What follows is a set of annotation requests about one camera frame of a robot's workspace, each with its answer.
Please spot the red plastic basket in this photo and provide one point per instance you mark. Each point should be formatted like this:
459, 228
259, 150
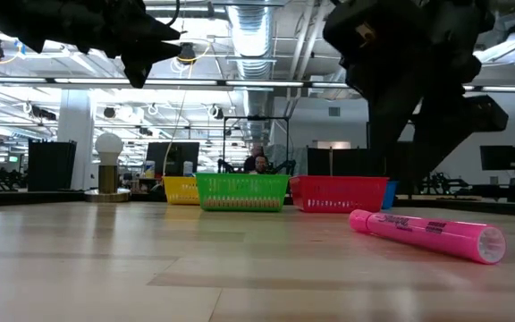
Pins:
338, 194

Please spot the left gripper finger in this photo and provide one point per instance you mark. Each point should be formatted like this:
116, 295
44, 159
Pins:
139, 56
154, 30

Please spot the yellow plastic basket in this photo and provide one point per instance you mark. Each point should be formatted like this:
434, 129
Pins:
179, 190

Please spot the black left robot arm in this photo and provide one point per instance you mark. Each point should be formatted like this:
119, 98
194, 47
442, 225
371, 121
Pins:
2, 15

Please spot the black wall monitor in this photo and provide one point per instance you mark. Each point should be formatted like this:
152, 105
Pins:
500, 157

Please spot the pink highlighter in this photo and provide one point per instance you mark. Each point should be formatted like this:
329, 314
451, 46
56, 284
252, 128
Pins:
423, 234

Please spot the white bulb table lamp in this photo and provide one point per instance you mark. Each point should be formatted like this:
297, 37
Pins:
108, 147

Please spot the silver ribbed air duct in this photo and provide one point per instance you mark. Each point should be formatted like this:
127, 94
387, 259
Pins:
250, 36

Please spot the white plastic bottle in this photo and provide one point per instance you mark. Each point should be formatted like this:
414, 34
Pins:
188, 169

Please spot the green plastic basket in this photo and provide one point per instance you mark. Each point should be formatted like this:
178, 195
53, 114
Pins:
242, 190

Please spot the black metal gantry frame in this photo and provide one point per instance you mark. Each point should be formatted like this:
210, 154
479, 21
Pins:
255, 118

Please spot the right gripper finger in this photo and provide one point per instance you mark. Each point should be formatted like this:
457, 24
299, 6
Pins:
445, 134
389, 134

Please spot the black partition panel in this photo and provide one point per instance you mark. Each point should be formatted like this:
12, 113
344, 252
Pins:
52, 165
338, 161

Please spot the white wipes canister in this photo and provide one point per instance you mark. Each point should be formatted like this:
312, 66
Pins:
149, 170

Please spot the person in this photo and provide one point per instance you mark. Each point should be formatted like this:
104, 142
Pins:
262, 165
250, 158

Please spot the long ceiling strip light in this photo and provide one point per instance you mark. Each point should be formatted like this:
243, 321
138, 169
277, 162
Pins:
508, 89
92, 81

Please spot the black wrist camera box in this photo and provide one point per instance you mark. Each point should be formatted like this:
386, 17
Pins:
347, 27

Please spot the blue plastic basket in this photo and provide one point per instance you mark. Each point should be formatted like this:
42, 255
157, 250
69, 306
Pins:
390, 194

